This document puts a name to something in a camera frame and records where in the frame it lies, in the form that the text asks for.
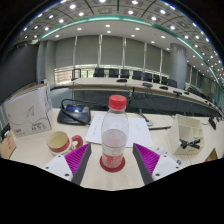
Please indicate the black pen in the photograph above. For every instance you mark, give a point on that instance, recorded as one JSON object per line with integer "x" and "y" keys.
{"x": 160, "y": 128}

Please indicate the red and cream patterned mug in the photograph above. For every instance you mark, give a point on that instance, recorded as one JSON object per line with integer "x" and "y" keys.
{"x": 58, "y": 143}

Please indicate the row of black office chairs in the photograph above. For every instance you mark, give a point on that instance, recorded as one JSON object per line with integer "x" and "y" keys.
{"x": 125, "y": 72}

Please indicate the black desk microphone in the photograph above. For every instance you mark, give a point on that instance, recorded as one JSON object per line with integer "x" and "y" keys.
{"x": 212, "y": 122}

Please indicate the group of ceiling lights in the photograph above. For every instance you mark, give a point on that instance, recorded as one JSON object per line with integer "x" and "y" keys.
{"x": 130, "y": 11}

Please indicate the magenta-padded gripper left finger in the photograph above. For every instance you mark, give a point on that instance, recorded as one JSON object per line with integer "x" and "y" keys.
{"x": 78, "y": 159}

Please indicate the grey gooseneck microphone stand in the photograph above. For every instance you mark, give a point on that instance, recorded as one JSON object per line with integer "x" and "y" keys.
{"x": 148, "y": 122}

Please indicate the black clip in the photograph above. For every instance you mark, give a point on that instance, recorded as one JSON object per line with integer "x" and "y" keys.
{"x": 190, "y": 143}

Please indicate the clear red-capped water bottle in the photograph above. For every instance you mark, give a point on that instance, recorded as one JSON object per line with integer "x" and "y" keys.
{"x": 114, "y": 140}

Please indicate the white compartment organizer box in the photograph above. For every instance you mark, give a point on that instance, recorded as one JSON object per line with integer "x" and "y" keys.
{"x": 185, "y": 128}

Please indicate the black desk conference unit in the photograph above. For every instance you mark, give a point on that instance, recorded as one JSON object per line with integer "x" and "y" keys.
{"x": 73, "y": 115}

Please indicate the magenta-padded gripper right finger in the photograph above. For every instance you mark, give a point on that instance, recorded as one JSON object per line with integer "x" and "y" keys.
{"x": 146, "y": 159}

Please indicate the white printed paper sheet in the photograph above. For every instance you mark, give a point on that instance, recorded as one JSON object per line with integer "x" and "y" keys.
{"x": 140, "y": 133}

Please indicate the small brown cardboard box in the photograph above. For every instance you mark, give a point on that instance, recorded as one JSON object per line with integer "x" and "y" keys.
{"x": 7, "y": 146}

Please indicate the white printed cardboard box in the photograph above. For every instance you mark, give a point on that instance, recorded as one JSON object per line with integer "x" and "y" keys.
{"x": 28, "y": 111}

